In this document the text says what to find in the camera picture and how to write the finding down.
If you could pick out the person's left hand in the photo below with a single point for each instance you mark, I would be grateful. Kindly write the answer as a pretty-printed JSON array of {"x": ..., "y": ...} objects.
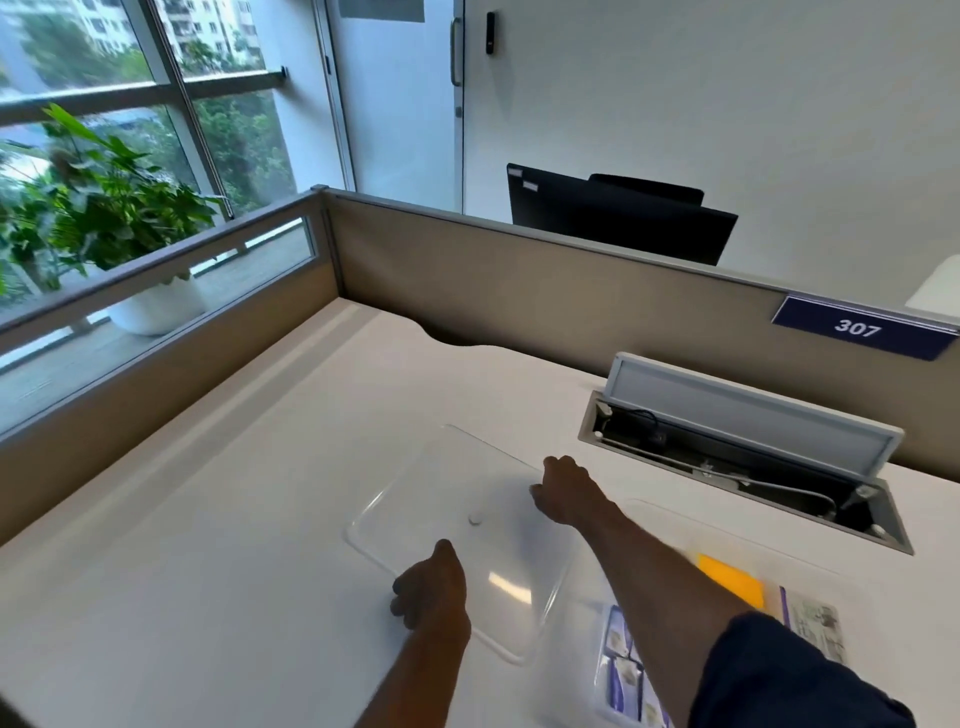
[{"x": 439, "y": 596}]

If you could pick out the person's right hand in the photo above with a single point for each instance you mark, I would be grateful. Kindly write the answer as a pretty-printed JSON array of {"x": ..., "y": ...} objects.
[{"x": 570, "y": 491}]

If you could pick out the person's right fingers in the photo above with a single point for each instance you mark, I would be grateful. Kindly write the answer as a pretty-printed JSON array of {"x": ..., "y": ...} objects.
[{"x": 543, "y": 498}]

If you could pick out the person's left thumb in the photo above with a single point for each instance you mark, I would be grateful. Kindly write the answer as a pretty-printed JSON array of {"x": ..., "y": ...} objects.
[{"x": 445, "y": 553}]

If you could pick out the clear plastic lid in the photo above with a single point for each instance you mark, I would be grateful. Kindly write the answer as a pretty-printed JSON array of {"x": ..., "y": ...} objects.
[{"x": 465, "y": 495}]

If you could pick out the person's left forearm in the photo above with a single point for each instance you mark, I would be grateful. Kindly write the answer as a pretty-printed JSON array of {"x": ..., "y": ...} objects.
[{"x": 416, "y": 682}]

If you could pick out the person's right forearm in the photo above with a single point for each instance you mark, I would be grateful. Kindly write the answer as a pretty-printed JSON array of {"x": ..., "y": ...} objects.
[{"x": 660, "y": 592}]

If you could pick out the purple white packet sheet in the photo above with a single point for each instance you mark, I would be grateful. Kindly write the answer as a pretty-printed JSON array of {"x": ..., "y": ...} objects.
[{"x": 619, "y": 660}]

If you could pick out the beige desk partition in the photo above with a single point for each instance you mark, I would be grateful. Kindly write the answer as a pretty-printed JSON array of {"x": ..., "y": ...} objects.
[{"x": 525, "y": 300}]

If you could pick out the yellow sponge pad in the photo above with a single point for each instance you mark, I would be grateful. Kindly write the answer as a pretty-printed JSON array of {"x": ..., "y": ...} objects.
[{"x": 731, "y": 579}]

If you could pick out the clear plastic storage box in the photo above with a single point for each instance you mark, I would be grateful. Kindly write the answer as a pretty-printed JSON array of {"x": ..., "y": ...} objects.
[{"x": 795, "y": 570}]

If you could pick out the black monitor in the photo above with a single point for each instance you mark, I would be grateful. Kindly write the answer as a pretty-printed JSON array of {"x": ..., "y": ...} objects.
[{"x": 622, "y": 217}]

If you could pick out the grey printed card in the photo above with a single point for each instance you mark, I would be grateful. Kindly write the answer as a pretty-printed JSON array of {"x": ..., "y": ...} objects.
[{"x": 814, "y": 624}]

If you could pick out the dark blue sleeve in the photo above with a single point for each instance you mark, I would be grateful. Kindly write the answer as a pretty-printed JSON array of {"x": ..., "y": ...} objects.
[{"x": 787, "y": 682}]

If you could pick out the blue number sign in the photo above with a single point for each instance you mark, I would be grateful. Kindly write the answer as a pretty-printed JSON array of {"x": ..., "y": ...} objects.
[{"x": 862, "y": 327}]

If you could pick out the white plant pot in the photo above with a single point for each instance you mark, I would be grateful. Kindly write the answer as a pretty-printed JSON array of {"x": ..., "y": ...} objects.
[{"x": 161, "y": 304}]

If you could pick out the white door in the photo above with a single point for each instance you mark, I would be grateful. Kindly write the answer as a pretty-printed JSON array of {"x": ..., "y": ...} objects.
[{"x": 397, "y": 97}]

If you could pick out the black door access reader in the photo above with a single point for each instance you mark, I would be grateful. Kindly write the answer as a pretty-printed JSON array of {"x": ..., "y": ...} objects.
[{"x": 490, "y": 32}]

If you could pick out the green potted plant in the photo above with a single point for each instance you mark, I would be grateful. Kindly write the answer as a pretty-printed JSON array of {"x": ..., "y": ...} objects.
[{"x": 97, "y": 202}]

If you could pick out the grey window frame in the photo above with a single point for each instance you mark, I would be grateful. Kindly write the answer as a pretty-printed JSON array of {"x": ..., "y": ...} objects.
[{"x": 180, "y": 86}]

